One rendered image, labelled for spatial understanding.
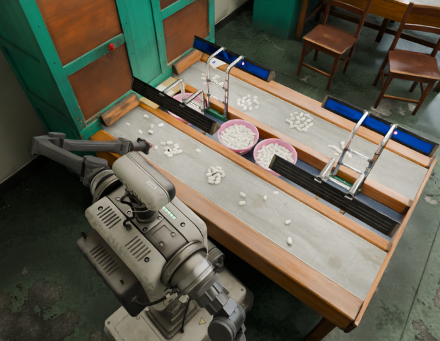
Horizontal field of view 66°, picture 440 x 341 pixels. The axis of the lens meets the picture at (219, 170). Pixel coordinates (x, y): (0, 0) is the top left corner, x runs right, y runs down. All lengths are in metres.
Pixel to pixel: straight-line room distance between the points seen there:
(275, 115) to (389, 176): 0.82
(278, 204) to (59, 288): 1.62
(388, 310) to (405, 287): 0.22
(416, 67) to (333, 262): 2.40
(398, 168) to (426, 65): 1.70
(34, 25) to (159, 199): 1.22
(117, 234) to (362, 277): 1.24
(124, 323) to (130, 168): 1.20
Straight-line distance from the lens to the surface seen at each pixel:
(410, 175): 2.33
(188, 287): 1.00
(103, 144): 1.81
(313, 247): 1.85
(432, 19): 4.07
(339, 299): 1.76
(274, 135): 2.23
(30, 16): 1.87
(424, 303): 2.83
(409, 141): 2.01
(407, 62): 3.80
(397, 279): 2.82
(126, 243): 1.03
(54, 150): 1.55
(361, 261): 1.90
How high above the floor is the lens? 2.36
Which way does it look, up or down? 52 degrees down
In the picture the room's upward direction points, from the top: 1 degrees clockwise
